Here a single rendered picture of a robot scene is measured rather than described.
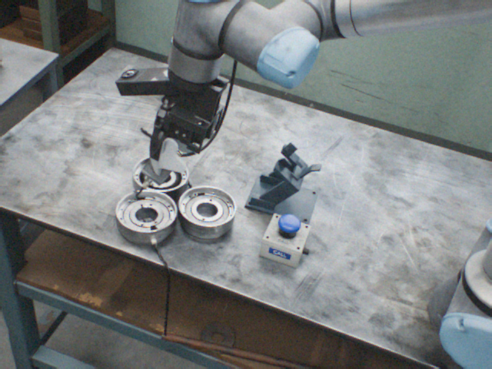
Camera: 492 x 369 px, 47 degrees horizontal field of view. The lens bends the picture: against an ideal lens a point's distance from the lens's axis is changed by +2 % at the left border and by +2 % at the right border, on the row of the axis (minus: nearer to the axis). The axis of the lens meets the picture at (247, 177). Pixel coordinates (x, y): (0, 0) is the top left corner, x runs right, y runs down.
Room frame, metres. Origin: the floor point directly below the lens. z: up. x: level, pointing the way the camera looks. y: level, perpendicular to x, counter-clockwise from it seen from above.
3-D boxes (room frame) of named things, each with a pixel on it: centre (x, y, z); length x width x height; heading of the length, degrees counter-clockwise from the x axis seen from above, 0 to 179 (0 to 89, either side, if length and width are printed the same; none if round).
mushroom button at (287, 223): (0.69, -0.09, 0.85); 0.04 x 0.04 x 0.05
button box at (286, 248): (0.69, -0.09, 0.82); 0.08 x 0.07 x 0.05; 77
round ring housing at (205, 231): (0.73, 0.06, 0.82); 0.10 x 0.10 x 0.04
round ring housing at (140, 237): (0.69, 0.16, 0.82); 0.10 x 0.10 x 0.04
